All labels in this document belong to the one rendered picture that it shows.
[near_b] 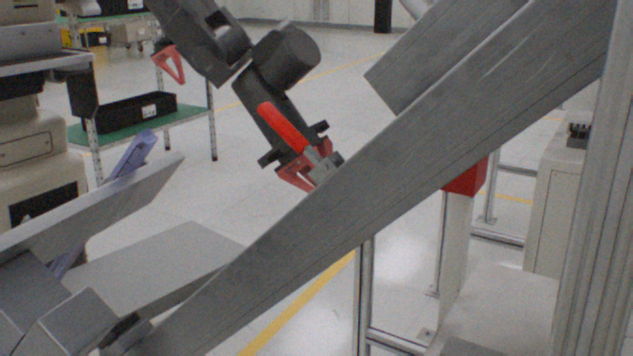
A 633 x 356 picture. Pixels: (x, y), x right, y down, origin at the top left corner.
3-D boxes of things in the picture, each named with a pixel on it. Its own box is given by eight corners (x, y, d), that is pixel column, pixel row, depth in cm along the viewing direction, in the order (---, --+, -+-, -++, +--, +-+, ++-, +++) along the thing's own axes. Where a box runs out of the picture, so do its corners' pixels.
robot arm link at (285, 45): (219, 33, 75) (186, 57, 68) (267, -24, 67) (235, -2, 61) (279, 96, 77) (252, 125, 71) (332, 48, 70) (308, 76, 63)
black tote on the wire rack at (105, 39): (86, 48, 641) (84, 36, 635) (70, 46, 655) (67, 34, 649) (113, 44, 672) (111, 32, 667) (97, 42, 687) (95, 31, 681)
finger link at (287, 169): (365, 179, 73) (326, 122, 73) (339, 198, 67) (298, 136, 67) (331, 201, 77) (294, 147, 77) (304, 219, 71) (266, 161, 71)
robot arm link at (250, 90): (246, 76, 76) (219, 85, 71) (274, 47, 72) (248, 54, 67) (273, 117, 76) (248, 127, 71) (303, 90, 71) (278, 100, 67)
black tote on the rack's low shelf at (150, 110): (102, 135, 287) (99, 115, 283) (81, 130, 295) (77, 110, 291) (179, 111, 333) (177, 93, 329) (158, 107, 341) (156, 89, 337)
